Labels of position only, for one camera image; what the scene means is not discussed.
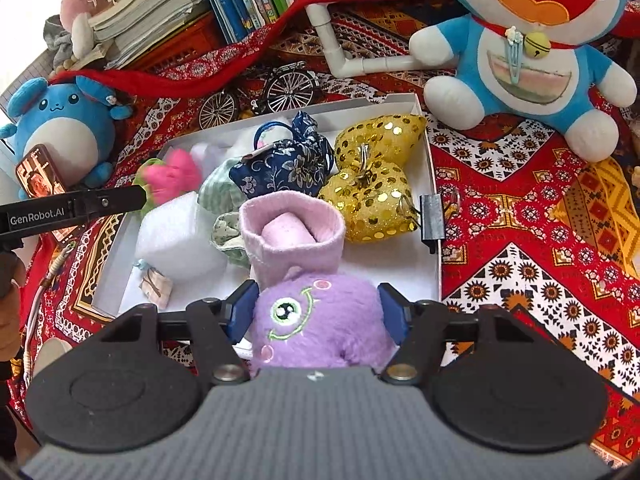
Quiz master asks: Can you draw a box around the purple fluffy plush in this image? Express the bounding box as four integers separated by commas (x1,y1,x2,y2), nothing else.
248,273,397,374

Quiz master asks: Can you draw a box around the white foam block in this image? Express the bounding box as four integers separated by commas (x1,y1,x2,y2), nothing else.
134,192,227,283

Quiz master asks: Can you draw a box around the pale pink sock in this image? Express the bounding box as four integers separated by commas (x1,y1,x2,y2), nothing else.
239,191,346,289

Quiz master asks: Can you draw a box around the green checked scrunchie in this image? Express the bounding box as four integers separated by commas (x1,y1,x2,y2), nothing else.
198,158,250,270

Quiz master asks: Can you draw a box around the gold sequin bow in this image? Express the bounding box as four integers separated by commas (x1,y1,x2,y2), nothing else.
319,114,426,244

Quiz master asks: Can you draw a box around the pink soft flower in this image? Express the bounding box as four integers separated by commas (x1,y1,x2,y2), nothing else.
142,148,203,206

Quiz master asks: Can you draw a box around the navy floral pouch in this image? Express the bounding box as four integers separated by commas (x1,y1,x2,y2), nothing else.
229,110,335,198

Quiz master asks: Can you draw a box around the lime green cloth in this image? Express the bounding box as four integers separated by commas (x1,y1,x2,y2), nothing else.
132,157,164,219

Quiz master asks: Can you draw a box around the white fluffy plush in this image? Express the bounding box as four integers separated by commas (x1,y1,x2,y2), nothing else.
240,117,293,158

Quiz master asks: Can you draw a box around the person left hand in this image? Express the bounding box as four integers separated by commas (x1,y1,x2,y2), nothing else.
0,252,26,362

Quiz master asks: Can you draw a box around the smartphone with lit screen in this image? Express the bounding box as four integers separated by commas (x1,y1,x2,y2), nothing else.
14,143,76,244

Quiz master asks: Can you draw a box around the black binder clip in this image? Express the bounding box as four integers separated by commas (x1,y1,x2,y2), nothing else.
420,194,446,255

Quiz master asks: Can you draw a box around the blue round plush toy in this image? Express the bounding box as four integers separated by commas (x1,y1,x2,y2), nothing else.
1,76,132,188

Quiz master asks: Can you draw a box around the white paper cup cat drawing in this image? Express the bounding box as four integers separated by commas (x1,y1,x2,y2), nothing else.
32,337,72,376

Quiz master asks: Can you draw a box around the red patterned table cloth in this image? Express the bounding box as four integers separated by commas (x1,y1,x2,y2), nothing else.
30,0,639,465

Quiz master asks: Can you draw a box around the grey knitted toy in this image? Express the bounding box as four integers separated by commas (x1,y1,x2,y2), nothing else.
42,15,73,68

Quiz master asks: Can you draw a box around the pink plush on books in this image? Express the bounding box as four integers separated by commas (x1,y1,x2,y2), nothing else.
60,0,108,60

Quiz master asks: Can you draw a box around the miniature bicycle model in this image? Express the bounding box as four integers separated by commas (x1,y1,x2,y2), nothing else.
198,62,320,129

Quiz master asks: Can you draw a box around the stack of grey books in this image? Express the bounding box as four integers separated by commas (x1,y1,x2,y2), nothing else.
65,0,208,70

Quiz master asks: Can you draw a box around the Doraemon plush toy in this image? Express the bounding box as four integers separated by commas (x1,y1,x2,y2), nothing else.
409,0,637,162

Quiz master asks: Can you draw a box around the white pvc pipe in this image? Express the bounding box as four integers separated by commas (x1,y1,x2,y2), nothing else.
305,3,424,79

